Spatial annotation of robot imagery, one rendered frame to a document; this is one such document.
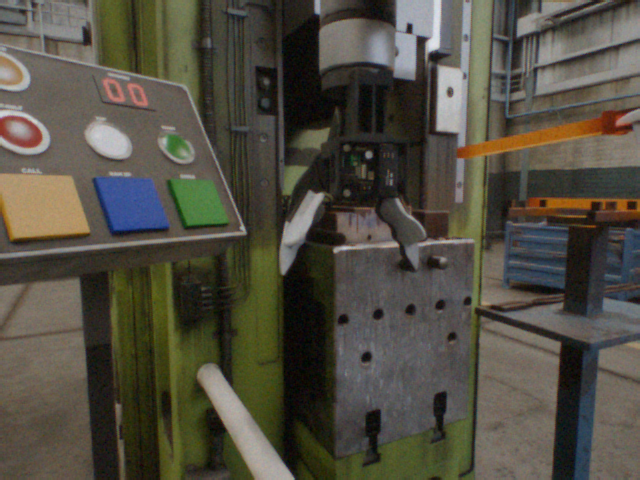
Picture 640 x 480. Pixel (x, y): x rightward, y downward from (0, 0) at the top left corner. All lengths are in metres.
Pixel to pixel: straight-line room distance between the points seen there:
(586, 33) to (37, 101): 9.90
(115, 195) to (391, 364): 0.66
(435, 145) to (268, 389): 0.77
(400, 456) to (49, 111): 0.94
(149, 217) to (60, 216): 0.10
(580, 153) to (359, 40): 9.26
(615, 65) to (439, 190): 8.60
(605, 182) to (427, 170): 8.20
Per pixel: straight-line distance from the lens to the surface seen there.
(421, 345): 1.04
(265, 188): 1.01
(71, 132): 0.64
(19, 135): 0.60
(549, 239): 4.83
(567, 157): 9.75
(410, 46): 1.07
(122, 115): 0.69
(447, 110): 1.28
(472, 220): 1.38
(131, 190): 0.61
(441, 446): 1.20
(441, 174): 1.28
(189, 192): 0.65
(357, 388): 0.97
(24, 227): 0.54
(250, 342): 1.05
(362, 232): 0.96
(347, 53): 0.44
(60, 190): 0.57
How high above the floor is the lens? 1.02
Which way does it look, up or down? 7 degrees down
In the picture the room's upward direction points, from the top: straight up
